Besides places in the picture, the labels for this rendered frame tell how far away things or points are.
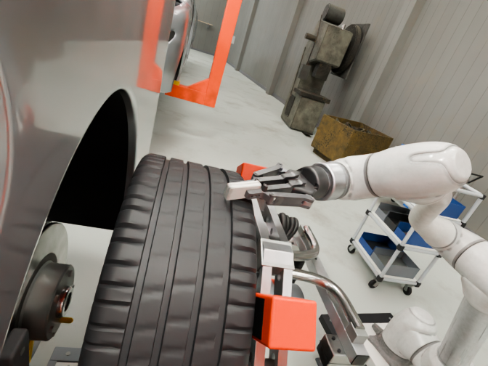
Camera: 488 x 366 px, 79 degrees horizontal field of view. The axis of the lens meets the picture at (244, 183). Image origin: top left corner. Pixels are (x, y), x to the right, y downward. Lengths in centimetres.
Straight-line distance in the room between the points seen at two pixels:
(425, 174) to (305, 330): 35
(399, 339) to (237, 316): 124
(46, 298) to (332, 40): 666
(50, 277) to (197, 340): 36
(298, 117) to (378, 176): 629
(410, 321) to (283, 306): 118
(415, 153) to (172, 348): 53
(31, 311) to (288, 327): 47
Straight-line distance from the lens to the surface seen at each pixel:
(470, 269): 113
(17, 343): 65
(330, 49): 692
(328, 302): 77
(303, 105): 689
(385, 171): 66
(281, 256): 57
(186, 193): 53
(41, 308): 71
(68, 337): 176
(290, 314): 48
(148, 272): 46
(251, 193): 54
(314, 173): 63
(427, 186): 65
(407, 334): 162
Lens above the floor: 144
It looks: 25 degrees down
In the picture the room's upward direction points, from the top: 19 degrees clockwise
